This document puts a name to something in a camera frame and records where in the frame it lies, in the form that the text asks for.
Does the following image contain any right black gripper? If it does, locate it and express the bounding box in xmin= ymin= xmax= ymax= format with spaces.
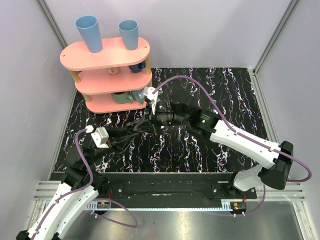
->
xmin=133 ymin=101 xmax=188 ymax=135

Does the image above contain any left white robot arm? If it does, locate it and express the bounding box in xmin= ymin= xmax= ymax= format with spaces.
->
xmin=16 ymin=125 xmax=139 ymax=240

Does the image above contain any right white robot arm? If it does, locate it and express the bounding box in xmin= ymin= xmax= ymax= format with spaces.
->
xmin=129 ymin=102 xmax=293 ymax=199

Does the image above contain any teal ceramic mug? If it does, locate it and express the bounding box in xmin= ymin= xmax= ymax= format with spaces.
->
xmin=131 ymin=88 xmax=144 ymax=104

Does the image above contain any green ceramic mug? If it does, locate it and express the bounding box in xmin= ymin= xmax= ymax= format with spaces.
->
xmin=111 ymin=91 xmax=134 ymax=104

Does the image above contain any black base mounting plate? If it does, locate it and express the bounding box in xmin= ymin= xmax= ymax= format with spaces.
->
xmin=103 ymin=172 xmax=257 ymax=209

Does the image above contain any pink three-tier shelf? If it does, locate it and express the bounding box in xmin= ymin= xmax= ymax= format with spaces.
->
xmin=60 ymin=37 xmax=153 ymax=114

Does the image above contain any dark blue mug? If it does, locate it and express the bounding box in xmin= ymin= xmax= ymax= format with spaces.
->
xmin=128 ymin=61 xmax=146 ymax=73

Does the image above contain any pink mug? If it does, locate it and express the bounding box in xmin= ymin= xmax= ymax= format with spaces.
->
xmin=108 ymin=67 xmax=121 ymax=75

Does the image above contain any black marbled table mat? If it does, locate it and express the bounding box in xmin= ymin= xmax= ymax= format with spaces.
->
xmin=53 ymin=67 xmax=268 ymax=173

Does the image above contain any right light blue cup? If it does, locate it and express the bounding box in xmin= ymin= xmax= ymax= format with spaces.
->
xmin=118 ymin=19 xmax=139 ymax=51

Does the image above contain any light blue cup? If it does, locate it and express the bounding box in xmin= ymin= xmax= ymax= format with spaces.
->
xmin=118 ymin=19 xmax=139 ymax=51
xmin=75 ymin=15 xmax=103 ymax=53

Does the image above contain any left light blue cup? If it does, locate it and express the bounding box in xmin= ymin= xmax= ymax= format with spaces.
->
xmin=75 ymin=15 xmax=103 ymax=53

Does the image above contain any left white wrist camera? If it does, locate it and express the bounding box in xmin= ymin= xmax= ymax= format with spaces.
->
xmin=85 ymin=125 xmax=109 ymax=149

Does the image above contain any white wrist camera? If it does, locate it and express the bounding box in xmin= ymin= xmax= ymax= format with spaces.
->
xmin=141 ymin=86 xmax=159 ymax=115
xmin=85 ymin=125 xmax=109 ymax=149

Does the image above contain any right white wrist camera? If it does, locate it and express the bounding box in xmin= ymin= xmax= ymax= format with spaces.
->
xmin=141 ymin=86 xmax=159 ymax=115

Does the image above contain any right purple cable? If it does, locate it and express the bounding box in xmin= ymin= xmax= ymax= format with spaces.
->
xmin=152 ymin=75 xmax=313 ymax=217

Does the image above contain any purple cable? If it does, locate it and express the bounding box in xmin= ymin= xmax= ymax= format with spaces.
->
xmin=28 ymin=128 xmax=139 ymax=240
xmin=152 ymin=75 xmax=313 ymax=217

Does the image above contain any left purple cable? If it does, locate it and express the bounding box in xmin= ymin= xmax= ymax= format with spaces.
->
xmin=28 ymin=128 xmax=139 ymax=240

